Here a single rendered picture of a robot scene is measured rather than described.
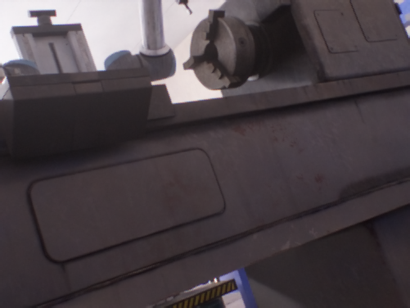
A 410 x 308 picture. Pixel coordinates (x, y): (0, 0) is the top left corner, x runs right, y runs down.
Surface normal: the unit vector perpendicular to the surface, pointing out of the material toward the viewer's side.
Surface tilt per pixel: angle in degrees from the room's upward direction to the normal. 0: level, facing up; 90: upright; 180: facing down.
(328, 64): 90
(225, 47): 90
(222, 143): 90
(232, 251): 90
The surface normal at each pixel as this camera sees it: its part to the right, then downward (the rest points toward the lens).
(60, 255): 0.54, -0.33
